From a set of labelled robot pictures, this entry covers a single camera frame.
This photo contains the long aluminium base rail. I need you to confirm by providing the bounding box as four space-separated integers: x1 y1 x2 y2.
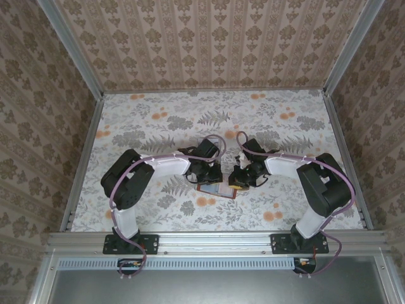
46 231 392 254

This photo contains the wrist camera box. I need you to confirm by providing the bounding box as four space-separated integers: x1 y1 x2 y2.
237 137 267 168
195 138 221 159

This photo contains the aluminium lower frame bar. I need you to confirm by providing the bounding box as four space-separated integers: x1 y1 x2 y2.
375 253 405 304
30 253 59 304

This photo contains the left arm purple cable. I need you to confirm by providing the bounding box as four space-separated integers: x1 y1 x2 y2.
109 135 227 281

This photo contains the floral patterned table cover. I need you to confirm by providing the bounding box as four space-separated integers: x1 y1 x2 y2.
68 90 368 232

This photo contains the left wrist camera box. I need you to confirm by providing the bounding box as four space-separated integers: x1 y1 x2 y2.
195 138 221 159

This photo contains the black connector board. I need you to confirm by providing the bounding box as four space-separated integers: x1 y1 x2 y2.
292 256 317 275
117 258 146 276

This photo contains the brown leather card holder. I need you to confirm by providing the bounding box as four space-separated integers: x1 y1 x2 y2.
196 182 239 200

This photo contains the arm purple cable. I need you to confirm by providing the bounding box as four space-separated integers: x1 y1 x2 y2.
236 131 356 279
109 135 227 281

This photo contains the grey slotted cable duct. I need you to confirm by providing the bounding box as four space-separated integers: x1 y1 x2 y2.
58 256 317 270

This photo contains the grey sheet metal panel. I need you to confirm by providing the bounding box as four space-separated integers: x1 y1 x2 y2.
47 269 392 304

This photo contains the aluminium frame post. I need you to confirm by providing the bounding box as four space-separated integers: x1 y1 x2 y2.
323 0 386 98
40 0 105 99

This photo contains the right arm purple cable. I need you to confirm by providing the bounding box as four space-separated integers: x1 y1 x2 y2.
236 131 356 279

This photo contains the aluminium side rail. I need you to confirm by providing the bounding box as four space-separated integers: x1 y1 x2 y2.
323 93 377 231
59 93 106 232

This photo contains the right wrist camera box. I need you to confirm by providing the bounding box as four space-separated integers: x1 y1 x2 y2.
237 137 267 168

